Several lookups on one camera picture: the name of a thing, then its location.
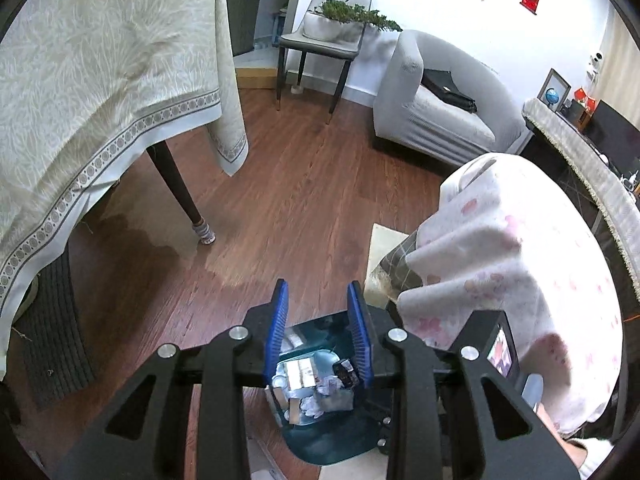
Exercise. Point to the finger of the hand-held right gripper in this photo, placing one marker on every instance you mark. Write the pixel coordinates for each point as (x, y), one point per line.
(383, 432)

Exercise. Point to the grey chair with black legs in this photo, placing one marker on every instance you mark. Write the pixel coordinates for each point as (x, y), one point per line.
(320, 47)

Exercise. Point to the green trailing plant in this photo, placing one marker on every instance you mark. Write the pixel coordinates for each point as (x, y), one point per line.
(360, 12)

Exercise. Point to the beige patterned tablecloth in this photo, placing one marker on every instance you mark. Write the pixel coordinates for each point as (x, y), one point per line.
(100, 70)

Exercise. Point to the red gift box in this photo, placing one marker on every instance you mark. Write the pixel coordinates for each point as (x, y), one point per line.
(584, 99)

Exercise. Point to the silver foil box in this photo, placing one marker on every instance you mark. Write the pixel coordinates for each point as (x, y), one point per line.
(299, 372)

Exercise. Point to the grey door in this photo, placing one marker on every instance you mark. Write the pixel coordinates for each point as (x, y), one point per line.
(245, 5)

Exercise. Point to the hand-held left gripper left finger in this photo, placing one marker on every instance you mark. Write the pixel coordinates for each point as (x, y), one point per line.
(278, 330)

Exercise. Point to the framed globe picture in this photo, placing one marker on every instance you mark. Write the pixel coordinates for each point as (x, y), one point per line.
(554, 91)

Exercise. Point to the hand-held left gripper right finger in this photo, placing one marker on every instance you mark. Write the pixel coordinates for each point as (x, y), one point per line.
(359, 330)

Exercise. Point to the dark plaid cushion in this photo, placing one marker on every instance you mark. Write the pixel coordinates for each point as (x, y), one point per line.
(400, 265)

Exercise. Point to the black small packet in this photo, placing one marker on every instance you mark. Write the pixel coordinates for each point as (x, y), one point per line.
(346, 374)

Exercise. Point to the black bag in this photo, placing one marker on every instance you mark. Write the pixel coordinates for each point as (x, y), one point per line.
(445, 87)

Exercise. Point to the pink floral cloth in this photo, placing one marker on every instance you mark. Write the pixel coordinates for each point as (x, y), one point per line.
(515, 260)

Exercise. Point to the person's right hand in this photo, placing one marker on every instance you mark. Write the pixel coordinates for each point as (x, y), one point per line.
(562, 445)

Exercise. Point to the black screen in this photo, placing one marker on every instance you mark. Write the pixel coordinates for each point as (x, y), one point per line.
(617, 132)

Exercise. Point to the grey sofa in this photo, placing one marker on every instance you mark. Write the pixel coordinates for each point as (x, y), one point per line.
(430, 120)

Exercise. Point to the dark plastic waste bin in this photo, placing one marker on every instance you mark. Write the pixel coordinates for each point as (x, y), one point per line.
(335, 440)

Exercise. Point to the wooden door step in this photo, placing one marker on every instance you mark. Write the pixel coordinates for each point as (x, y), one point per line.
(255, 79)

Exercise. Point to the dark ribbed floor mat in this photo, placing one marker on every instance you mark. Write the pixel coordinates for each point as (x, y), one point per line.
(57, 335)

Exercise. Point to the white security camera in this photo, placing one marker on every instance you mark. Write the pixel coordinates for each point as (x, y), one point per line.
(596, 62)

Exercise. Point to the cabinet with beige lace cloth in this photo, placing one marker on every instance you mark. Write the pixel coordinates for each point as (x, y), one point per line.
(575, 145)

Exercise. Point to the dark wooden table leg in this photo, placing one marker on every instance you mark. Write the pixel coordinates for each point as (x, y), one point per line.
(177, 185)

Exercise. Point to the crumpled white paper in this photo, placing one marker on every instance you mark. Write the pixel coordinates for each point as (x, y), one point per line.
(312, 406)
(331, 385)

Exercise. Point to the knitted table leg sock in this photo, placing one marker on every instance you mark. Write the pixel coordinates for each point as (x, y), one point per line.
(205, 232)

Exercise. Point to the beige floor rug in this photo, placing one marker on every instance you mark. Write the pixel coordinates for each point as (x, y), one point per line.
(382, 245)

